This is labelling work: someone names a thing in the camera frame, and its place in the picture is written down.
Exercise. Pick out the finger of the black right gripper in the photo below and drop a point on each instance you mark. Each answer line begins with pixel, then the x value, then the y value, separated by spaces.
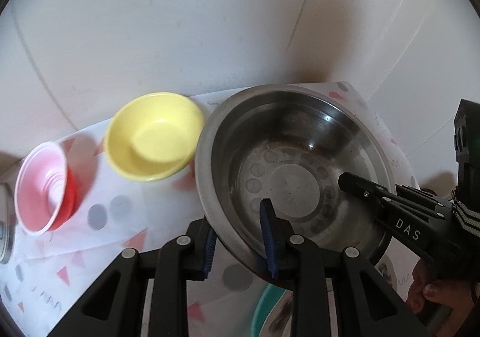
pixel 406 209

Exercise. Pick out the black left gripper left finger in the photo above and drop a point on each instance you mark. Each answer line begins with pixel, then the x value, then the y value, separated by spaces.
pixel 188 257

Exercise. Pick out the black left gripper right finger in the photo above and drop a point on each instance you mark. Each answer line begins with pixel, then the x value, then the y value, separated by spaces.
pixel 296 264

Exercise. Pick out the stainless steel bowl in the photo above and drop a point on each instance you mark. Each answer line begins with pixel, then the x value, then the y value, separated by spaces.
pixel 290 145

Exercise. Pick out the yellow bowl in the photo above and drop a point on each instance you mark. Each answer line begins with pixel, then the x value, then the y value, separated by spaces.
pixel 153 137

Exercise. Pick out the red plastic bowl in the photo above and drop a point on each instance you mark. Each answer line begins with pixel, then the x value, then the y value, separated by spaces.
pixel 45 191

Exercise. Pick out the right hand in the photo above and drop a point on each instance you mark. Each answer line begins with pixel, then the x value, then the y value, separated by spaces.
pixel 460 297

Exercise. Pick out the black white striped sleeve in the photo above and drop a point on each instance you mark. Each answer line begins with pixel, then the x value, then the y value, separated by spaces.
pixel 468 219

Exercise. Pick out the teal plate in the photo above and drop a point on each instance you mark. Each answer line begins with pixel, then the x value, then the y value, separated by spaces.
pixel 273 313

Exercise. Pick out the white patterned tablecloth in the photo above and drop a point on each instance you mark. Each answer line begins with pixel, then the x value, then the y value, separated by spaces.
pixel 46 274

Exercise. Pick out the black camera box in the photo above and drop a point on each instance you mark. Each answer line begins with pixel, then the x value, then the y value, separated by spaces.
pixel 466 144

